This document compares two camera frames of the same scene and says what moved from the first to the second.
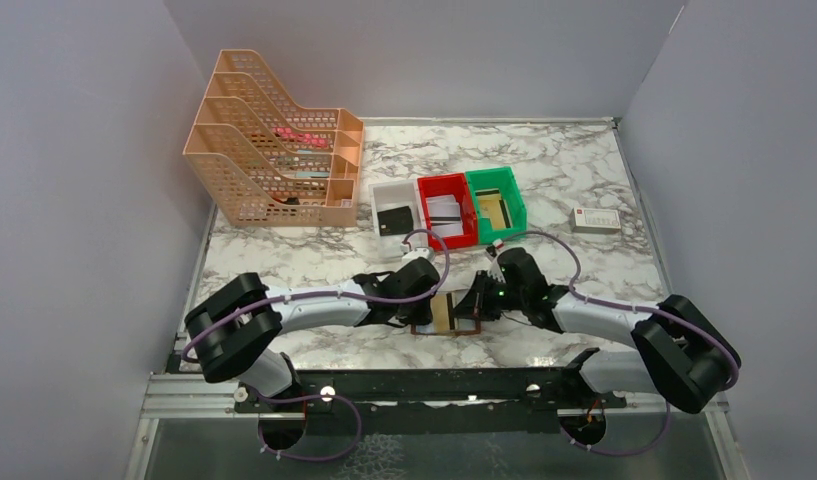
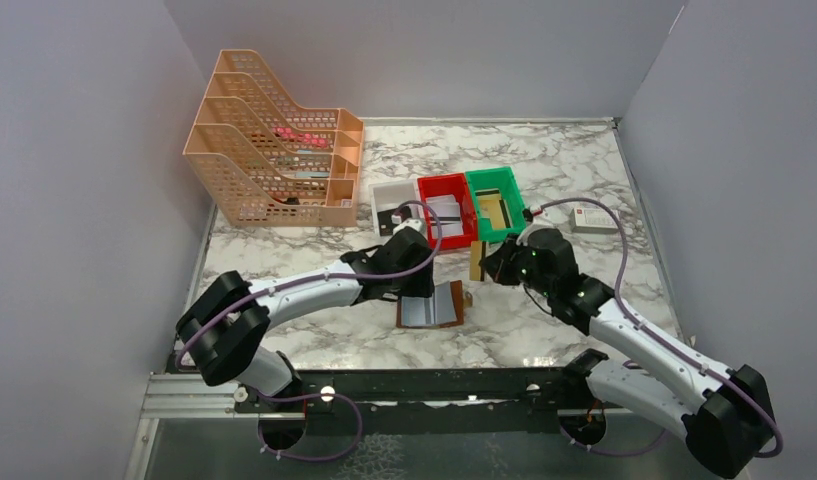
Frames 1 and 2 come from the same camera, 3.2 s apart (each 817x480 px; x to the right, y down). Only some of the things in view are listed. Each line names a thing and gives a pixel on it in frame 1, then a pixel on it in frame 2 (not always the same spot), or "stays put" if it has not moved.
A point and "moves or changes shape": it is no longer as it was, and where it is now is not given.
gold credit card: (440, 311) → (475, 256)
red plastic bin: (444, 185) stays put
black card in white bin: (395, 221) stays put
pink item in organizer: (287, 134) stays put
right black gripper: (483, 302) → (499, 264)
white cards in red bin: (444, 215) stays put
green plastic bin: (483, 180) stays put
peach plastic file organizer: (268, 163) stays put
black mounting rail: (432, 402) stays put
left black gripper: (415, 313) → (417, 281)
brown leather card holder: (456, 327) moves or changes shape
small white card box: (585, 220) stays put
